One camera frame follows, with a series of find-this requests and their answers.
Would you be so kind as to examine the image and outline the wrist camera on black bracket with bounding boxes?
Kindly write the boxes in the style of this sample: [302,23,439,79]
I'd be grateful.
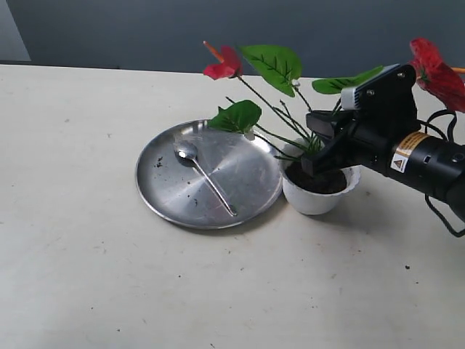
[341,64,416,111]

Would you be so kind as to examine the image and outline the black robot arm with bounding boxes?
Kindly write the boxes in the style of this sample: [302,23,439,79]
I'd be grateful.
[302,64,464,217]

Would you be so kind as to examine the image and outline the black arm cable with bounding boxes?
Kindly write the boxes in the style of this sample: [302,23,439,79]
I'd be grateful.
[417,108,465,238]

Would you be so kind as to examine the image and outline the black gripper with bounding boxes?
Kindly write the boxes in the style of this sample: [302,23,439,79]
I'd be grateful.
[300,63,422,179]

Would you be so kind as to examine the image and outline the steel spoon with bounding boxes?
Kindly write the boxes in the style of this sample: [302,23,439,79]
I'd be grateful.
[174,140,238,217]

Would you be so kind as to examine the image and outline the white pot with soil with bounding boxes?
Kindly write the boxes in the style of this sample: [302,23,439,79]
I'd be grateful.
[280,160,361,215]

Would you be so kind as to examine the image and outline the round steel plate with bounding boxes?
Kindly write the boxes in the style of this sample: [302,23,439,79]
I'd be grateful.
[135,120,283,230]

